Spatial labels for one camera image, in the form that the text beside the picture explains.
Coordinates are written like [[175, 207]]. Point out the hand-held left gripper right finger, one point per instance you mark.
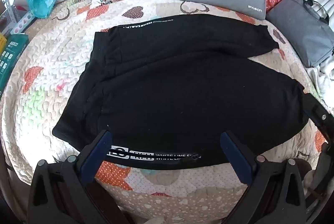
[[234, 154]]

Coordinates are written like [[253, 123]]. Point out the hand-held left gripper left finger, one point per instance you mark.
[[96, 154]]

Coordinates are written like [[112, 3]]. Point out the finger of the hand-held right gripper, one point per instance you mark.
[[319, 115]]

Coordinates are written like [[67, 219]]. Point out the black pants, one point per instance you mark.
[[169, 83]]

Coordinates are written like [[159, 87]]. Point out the small grey bag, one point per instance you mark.
[[300, 28]]

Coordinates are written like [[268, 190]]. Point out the heart-patterned quilt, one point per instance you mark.
[[49, 62]]

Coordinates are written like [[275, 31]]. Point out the green box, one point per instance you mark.
[[13, 57]]

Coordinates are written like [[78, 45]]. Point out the white box with coloured shapes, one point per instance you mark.
[[23, 21]]

